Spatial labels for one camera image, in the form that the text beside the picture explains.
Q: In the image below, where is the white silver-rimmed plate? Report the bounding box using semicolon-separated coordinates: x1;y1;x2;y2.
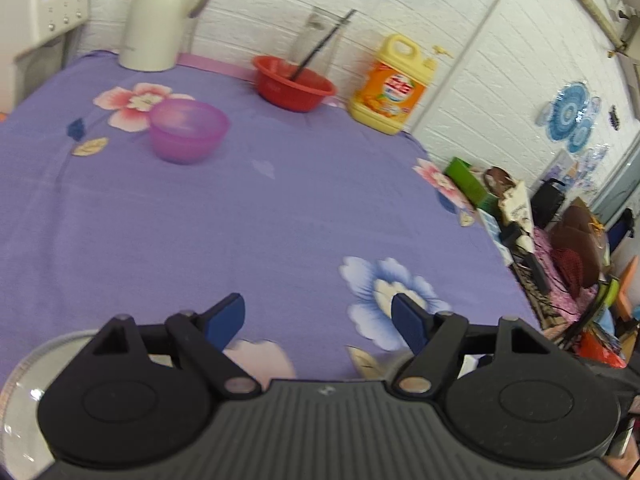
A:
1;330;96;479

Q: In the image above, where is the white tote bag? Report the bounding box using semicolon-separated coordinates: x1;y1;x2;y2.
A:
498;181;535;254

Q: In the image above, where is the purple floral tablecloth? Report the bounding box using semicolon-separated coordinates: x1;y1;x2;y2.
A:
1;52;535;379

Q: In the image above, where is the brown bag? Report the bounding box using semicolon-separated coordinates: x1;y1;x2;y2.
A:
550;200;608;288

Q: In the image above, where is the green box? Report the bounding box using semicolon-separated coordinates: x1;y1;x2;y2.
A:
445;157;496;211

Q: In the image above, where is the black speaker box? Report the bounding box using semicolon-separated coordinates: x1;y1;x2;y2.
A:
530;178;566;230

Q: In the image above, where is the purple plastic bowl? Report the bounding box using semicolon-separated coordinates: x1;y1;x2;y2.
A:
149;99;231;165

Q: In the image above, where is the yellow detergent bottle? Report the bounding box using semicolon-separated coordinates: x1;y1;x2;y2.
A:
347;34;452;136

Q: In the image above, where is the blue paper fan decoration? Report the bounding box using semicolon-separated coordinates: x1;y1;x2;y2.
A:
535;81;602;155

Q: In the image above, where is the red plastic basket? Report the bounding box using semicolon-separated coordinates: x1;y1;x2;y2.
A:
252;55;336;113

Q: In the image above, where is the black stirring stick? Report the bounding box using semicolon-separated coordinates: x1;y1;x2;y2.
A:
288;9;357;81

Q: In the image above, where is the white thermos jug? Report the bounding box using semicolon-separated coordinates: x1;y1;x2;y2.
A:
118;0;209;73

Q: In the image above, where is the white water dispenser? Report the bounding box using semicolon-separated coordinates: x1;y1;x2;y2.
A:
1;0;89;114

